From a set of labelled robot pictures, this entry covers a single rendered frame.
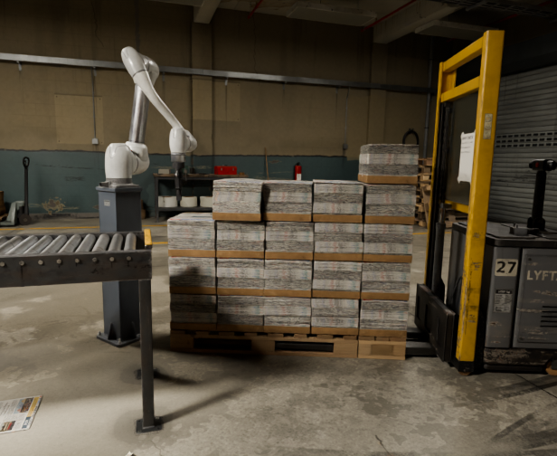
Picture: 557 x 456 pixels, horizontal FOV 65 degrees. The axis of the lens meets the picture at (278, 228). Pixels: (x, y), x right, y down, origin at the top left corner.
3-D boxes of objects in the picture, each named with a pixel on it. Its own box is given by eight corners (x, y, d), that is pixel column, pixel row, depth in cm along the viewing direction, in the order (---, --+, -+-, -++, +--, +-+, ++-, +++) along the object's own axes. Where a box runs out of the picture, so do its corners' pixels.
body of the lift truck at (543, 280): (440, 328, 315) (449, 220, 303) (517, 331, 313) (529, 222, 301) (480, 375, 247) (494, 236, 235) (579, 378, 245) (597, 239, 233)
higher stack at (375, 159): (349, 334, 303) (358, 146, 283) (392, 335, 302) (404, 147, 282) (356, 358, 265) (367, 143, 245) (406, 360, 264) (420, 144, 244)
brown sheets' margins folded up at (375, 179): (350, 314, 300) (356, 173, 286) (392, 315, 299) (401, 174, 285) (358, 336, 262) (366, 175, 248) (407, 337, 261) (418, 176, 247)
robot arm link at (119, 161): (99, 177, 268) (99, 142, 265) (116, 176, 286) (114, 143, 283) (124, 178, 266) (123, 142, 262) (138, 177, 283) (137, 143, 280)
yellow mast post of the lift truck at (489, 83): (453, 354, 252) (480, 34, 225) (468, 354, 252) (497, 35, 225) (458, 360, 243) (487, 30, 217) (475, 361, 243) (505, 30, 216)
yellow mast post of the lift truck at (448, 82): (420, 314, 317) (438, 63, 291) (433, 315, 317) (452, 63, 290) (424, 318, 308) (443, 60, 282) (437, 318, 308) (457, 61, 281)
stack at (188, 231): (184, 327, 307) (183, 211, 295) (350, 334, 303) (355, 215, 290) (169, 351, 269) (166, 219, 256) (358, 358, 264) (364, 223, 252)
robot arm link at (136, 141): (114, 172, 286) (130, 172, 307) (136, 177, 284) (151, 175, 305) (127, 51, 272) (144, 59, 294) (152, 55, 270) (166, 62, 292)
